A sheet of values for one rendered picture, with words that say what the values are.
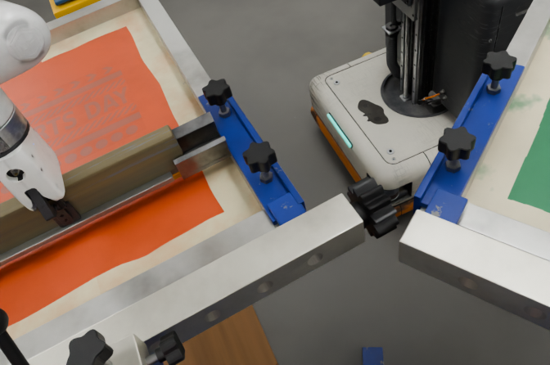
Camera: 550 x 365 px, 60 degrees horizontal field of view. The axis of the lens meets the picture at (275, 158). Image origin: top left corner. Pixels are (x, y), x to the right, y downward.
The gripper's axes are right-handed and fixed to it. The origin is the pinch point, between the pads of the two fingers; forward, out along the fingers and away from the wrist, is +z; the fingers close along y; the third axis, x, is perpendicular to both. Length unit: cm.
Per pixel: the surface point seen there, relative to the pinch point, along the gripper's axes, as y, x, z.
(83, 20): 56, -12, 4
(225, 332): 16, -5, 100
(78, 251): -4.3, 1.3, 6.1
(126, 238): -6.2, -5.8, 6.0
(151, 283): -17.8, -8.0, 2.5
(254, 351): 6, -11, 100
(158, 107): 18.7, -18.7, 6.0
